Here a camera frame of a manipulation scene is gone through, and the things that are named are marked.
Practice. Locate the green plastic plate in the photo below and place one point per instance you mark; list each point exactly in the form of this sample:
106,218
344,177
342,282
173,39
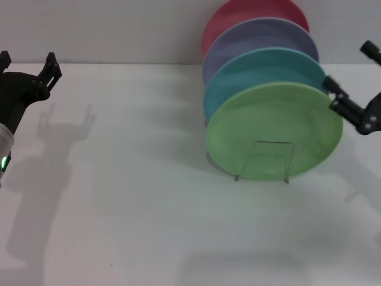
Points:
268,119

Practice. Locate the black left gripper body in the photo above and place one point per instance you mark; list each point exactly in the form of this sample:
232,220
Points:
18,92

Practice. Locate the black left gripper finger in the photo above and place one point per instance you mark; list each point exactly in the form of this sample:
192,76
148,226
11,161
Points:
52,71
4,61

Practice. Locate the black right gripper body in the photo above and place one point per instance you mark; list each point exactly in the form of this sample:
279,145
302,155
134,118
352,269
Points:
373,117

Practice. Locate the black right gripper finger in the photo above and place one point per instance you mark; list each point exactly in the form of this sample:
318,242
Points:
372,50
346,107

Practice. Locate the red plastic plate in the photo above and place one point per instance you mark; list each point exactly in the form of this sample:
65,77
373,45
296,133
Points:
238,13

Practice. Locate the light blue plastic plate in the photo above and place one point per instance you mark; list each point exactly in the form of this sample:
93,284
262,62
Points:
256,68

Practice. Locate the purple plastic plate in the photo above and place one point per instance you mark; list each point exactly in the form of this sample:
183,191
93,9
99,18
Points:
253,34

